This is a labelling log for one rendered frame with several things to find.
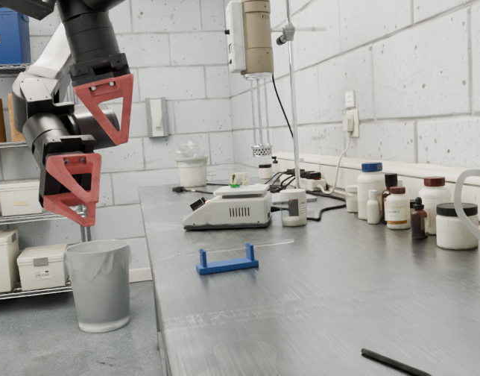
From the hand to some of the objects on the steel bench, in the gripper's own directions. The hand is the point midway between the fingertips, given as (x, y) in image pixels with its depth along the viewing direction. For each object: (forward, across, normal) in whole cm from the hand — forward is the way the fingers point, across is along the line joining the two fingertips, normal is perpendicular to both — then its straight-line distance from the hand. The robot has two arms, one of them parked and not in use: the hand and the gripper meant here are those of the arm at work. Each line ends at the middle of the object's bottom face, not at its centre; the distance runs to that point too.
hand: (89, 210), depth 65 cm
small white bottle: (-6, -19, +69) cm, 72 cm away
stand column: (-47, -44, +89) cm, 110 cm away
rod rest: (0, -16, +25) cm, 30 cm away
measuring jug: (+28, +2, +56) cm, 62 cm away
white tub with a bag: (-107, -82, +93) cm, 164 cm away
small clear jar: (-18, -27, +80) cm, 86 cm away
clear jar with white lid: (-17, -27, +58) cm, 66 cm away
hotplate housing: (-28, -34, +50) cm, 66 cm away
